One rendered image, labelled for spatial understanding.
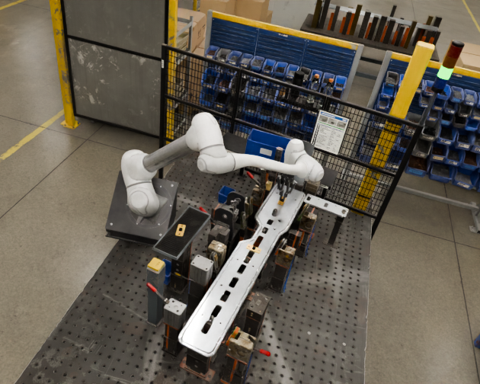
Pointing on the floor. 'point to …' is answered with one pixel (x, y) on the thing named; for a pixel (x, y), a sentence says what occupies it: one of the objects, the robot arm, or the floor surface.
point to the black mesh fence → (271, 126)
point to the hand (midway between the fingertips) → (283, 196)
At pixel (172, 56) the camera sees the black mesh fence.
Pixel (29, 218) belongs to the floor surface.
